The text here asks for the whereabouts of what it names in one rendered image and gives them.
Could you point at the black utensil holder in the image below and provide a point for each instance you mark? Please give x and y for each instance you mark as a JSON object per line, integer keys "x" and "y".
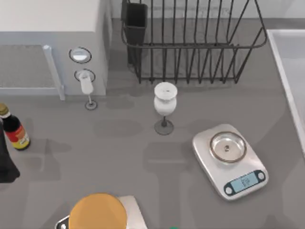
{"x": 134, "y": 21}

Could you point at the pale microwave oven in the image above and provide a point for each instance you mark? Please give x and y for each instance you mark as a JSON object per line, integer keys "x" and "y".
{"x": 47, "y": 16}

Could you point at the small white wine glass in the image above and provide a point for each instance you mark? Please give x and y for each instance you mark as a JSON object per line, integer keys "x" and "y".
{"x": 86, "y": 86}

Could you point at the round flat microwave knob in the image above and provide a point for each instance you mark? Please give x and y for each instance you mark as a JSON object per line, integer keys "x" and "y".
{"x": 80, "y": 55}

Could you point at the microwave knob with lever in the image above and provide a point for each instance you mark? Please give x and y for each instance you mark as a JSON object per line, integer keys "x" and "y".
{"x": 78, "y": 73}

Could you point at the large white wine glass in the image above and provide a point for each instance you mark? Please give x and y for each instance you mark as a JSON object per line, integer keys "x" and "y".
{"x": 165, "y": 102}

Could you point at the silver kitchen scale with display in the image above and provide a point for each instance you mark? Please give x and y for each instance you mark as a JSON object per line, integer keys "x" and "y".
{"x": 238, "y": 174}

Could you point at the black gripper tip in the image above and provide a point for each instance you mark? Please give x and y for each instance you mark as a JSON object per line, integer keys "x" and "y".
{"x": 6, "y": 162}

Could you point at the dark bottle with red label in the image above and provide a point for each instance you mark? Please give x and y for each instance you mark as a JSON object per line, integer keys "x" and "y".
{"x": 16, "y": 133}

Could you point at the round orange bread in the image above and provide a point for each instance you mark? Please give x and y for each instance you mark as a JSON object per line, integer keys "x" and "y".
{"x": 97, "y": 212}

